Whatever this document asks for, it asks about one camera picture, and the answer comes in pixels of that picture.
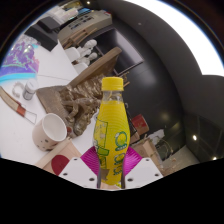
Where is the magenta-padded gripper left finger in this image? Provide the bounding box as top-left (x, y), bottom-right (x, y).
top-left (58, 145), bottom-right (101, 190)

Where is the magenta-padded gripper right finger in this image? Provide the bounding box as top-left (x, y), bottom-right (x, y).
top-left (121, 145), bottom-right (165, 190)

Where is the yellow drink bottle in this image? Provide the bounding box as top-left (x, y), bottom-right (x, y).
top-left (92, 76), bottom-right (131, 188)

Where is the flat round red coaster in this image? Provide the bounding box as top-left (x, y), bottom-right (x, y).
top-left (50, 154), bottom-right (71, 176)

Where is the cardboard box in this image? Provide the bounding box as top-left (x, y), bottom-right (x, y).
top-left (130, 136), bottom-right (165, 169)

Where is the light wooden drawing board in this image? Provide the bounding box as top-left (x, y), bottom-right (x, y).
top-left (34, 138), bottom-right (83, 176)

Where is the white spotted mug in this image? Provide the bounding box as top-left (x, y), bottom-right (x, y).
top-left (31, 112), bottom-right (73, 152)

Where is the red box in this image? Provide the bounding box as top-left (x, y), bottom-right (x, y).
top-left (131, 114), bottom-right (150, 135)

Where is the brown carved wood sculpture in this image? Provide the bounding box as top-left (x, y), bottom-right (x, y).
top-left (35, 46), bottom-right (125, 138)

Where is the small white-lidded jar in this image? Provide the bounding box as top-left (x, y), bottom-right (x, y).
top-left (22, 79), bottom-right (38, 101)

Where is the wooden easel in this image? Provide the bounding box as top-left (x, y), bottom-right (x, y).
top-left (113, 66), bottom-right (133, 88)
top-left (61, 28), bottom-right (98, 50)

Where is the white chair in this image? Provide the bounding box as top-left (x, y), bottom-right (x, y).
top-left (64, 46), bottom-right (81, 63)
top-left (73, 62), bottom-right (90, 75)

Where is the white plaster bust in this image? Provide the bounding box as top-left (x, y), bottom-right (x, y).
top-left (82, 39), bottom-right (99, 52)
top-left (84, 52), bottom-right (99, 63)

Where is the purple and teal painting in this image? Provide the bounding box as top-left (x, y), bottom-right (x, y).
top-left (0, 34), bottom-right (40, 84)

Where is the long ceiling light strip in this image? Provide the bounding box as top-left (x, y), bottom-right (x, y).
top-left (126, 0), bottom-right (224, 78)

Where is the beige cabinet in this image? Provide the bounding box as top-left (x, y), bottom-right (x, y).
top-left (58, 9), bottom-right (113, 43)

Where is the small black box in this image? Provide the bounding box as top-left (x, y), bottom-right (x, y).
top-left (38, 15), bottom-right (62, 33)

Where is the wooden-handled palette knife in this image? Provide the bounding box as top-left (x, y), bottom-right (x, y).
top-left (0, 86), bottom-right (38, 125)

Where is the white tape ring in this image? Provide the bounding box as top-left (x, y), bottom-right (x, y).
top-left (11, 83), bottom-right (25, 98)

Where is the black wall screen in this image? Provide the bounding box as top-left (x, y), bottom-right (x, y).
top-left (96, 26), bottom-right (145, 78)

